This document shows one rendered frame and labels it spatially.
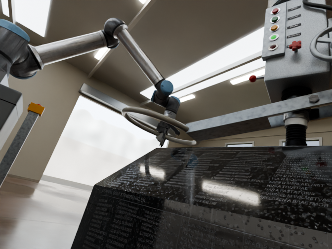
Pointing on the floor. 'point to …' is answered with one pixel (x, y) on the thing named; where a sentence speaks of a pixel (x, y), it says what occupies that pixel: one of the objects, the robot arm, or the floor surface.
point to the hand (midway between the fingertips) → (161, 145)
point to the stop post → (20, 139)
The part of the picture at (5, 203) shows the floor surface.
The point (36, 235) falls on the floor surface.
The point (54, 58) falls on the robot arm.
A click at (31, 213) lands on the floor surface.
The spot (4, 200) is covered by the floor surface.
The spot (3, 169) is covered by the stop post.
